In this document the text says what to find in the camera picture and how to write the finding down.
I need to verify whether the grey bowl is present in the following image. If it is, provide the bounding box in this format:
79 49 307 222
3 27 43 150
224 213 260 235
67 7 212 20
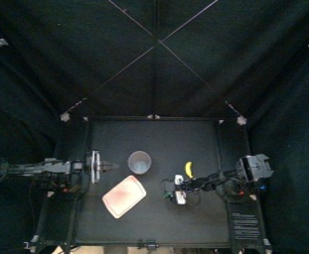
126 150 153 176

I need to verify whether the white text label sticker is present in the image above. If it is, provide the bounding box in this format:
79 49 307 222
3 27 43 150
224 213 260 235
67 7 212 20
231 211 263 246

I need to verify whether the pink cutting board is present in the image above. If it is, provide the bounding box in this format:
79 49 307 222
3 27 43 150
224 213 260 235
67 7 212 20
101 175 148 220

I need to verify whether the thin diagonal brace wire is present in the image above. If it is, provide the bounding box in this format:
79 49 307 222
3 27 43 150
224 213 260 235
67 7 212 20
108 0 241 115
66 0 221 113

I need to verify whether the yellow toy banana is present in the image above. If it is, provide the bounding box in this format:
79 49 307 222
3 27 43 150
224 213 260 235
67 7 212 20
185 161 195 180

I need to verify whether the black table edge clamp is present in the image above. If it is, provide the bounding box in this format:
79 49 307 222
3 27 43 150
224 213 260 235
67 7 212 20
137 240 162 251

